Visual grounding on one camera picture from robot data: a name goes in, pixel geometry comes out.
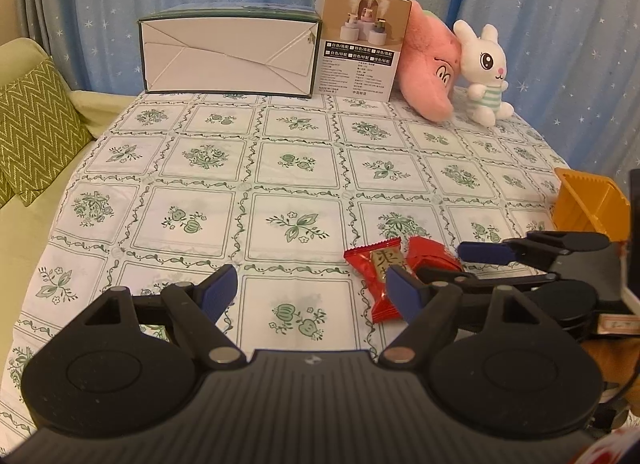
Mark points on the red glossy snack packet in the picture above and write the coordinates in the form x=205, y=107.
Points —
x=427, y=253

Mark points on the light green sofa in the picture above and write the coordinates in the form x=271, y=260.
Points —
x=25, y=229

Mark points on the floral green white tablecloth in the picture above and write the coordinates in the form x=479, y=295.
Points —
x=178, y=185

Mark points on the white green flat box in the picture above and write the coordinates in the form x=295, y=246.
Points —
x=241, y=49

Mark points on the brown white product box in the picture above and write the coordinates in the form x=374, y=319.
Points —
x=359, y=47

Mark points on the orange plastic tray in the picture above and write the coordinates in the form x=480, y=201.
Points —
x=591, y=203

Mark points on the right hand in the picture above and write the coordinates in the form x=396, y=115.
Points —
x=615, y=358

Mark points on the green zigzag pillow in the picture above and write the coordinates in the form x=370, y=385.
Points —
x=41, y=131

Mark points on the red snack packet picture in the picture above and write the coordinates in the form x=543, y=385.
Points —
x=371, y=262

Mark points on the pink star plush toy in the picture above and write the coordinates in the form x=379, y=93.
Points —
x=429, y=65

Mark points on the white bunny plush toy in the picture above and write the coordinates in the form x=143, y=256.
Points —
x=483, y=65

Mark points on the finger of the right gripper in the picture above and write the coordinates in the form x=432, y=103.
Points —
x=536, y=246
x=472, y=284

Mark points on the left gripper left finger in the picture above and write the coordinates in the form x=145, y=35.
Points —
x=194, y=311

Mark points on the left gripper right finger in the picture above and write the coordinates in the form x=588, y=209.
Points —
x=430, y=311

